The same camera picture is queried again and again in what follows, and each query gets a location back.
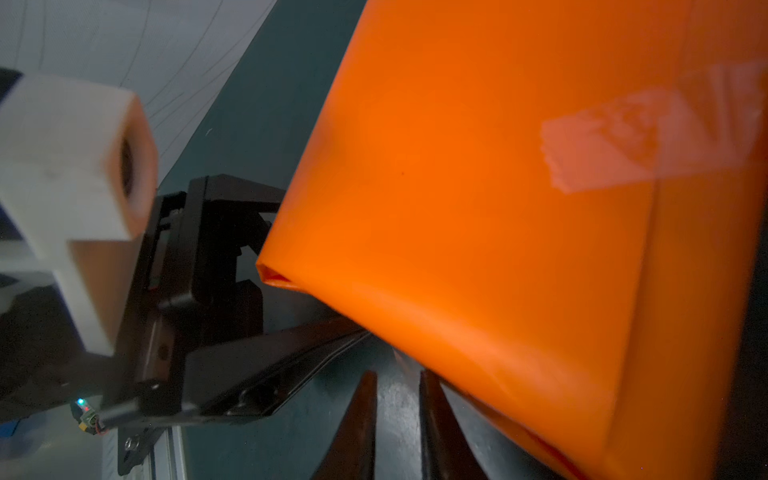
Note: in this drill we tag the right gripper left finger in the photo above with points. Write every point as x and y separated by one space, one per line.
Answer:
351 454

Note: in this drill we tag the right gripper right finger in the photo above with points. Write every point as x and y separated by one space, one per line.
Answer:
445 453

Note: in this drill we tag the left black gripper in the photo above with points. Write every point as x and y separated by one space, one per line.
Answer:
184 275

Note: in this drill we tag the orange wrapping paper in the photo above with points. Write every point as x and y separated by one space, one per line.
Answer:
597 329

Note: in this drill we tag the green table mat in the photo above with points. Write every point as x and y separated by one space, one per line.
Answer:
257 129

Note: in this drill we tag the clear tape piece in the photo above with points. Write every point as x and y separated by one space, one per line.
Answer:
710 120

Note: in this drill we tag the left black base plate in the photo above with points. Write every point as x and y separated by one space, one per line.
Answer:
144 453

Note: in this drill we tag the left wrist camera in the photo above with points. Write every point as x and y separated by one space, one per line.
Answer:
79 171

